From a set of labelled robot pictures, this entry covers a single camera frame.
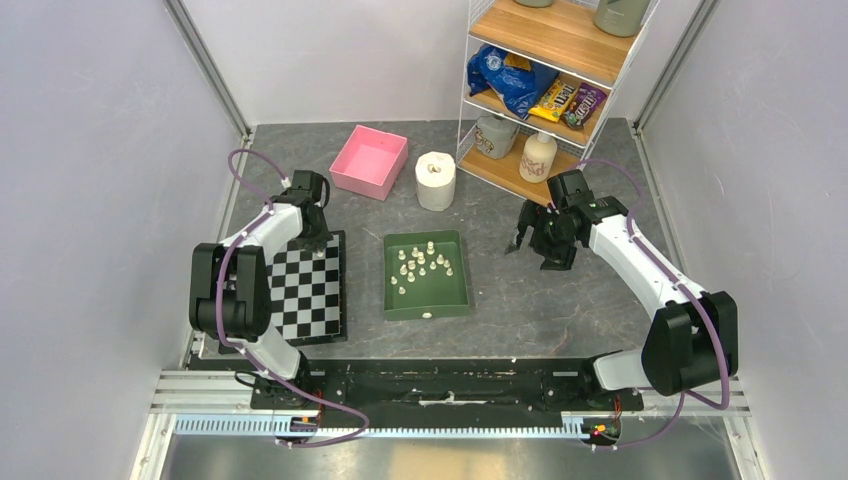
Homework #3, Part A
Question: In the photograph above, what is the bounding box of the white toilet paper roll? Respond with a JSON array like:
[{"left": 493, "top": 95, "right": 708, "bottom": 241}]
[{"left": 415, "top": 151, "right": 456, "bottom": 212}]

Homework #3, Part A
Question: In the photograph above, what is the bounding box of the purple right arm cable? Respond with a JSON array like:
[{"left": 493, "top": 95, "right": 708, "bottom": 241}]
[{"left": 572, "top": 157, "right": 733, "bottom": 453}]

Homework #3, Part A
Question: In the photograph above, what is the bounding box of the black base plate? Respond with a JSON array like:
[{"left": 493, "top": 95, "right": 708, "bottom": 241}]
[{"left": 234, "top": 358, "right": 644, "bottom": 430}]

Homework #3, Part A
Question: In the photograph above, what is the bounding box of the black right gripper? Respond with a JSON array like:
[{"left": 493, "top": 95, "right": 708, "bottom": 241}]
[{"left": 505, "top": 198, "right": 578, "bottom": 272}]

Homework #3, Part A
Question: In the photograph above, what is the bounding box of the yellow candy bag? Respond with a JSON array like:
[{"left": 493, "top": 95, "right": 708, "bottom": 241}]
[{"left": 528, "top": 75, "right": 580, "bottom": 122}]

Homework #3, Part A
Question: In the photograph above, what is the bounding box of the cream soap bottle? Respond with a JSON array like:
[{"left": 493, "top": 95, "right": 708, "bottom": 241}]
[{"left": 519, "top": 132, "right": 558, "bottom": 183}]

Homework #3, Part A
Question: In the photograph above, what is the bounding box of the blue plastic bag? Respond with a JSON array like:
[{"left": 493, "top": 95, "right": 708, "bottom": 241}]
[{"left": 466, "top": 44, "right": 559, "bottom": 120}]

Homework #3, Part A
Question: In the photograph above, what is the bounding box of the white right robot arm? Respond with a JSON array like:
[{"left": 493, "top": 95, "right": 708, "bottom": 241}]
[{"left": 506, "top": 169, "right": 738, "bottom": 410}]

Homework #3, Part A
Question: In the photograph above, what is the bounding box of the white cable duct rail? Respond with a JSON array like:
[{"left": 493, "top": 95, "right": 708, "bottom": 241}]
[{"left": 170, "top": 411, "right": 598, "bottom": 440}]

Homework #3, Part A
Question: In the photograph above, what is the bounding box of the grey jug on shelf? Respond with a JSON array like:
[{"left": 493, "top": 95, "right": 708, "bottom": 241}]
[{"left": 474, "top": 115, "right": 518, "bottom": 159}]

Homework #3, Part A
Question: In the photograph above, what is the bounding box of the brown candy bag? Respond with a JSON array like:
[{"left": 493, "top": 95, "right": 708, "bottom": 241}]
[{"left": 563, "top": 83, "right": 608, "bottom": 130}]

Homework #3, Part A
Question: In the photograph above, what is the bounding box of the white wire wooden shelf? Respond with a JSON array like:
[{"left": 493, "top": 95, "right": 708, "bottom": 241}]
[{"left": 456, "top": 1, "right": 659, "bottom": 205}]

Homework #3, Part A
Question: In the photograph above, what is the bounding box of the green plastic tray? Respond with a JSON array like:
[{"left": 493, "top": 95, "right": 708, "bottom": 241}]
[{"left": 383, "top": 230, "right": 471, "bottom": 321}]

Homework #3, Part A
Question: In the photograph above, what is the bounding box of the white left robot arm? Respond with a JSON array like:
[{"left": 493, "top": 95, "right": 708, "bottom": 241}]
[{"left": 188, "top": 170, "right": 332, "bottom": 409}]

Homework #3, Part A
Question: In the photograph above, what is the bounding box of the grey green top bottle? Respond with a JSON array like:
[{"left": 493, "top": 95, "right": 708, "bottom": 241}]
[{"left": 594, "top": 0, "right": 651, "bottom": 38}]

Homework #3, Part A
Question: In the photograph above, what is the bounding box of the pink plastic box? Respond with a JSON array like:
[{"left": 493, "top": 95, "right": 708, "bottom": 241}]
[{"left": 329, "top": 125, "right": 408, "bottom": 201}]

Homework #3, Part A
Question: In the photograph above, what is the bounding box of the black white chessboard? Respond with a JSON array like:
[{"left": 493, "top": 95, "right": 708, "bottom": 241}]
[{"left": 267, "top": 230, "right": 348, "bottom": 347}]

